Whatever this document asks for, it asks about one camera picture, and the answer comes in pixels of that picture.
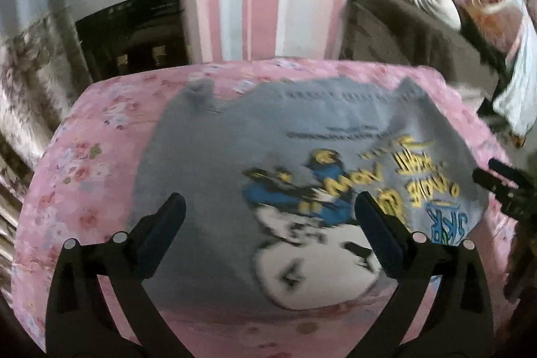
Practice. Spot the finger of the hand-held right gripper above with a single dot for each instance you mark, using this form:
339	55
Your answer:
509	172
488	179

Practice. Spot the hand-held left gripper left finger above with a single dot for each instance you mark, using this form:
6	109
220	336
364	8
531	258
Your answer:
156	234

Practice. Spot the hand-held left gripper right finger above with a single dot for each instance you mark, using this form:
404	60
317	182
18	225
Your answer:
379	234

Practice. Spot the grey sweatshirt with yellow print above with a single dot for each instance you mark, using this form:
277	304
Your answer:
235	156

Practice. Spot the white hanging cloth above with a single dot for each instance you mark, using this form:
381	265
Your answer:
518	81

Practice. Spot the pink floral bed sheet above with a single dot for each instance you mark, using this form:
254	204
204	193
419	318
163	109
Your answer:
84	173

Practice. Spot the brown chair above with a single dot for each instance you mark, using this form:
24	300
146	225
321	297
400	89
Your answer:
423	43

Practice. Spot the pink and orange bag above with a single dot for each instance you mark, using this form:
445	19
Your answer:
488	12

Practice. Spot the white bundled cloth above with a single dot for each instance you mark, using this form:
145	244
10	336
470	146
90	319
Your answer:
434	3

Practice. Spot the floral patterned curtain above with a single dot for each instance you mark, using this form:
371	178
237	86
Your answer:
29	98

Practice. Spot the water dispenser machine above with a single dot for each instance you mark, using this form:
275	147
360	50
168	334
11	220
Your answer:
134	43

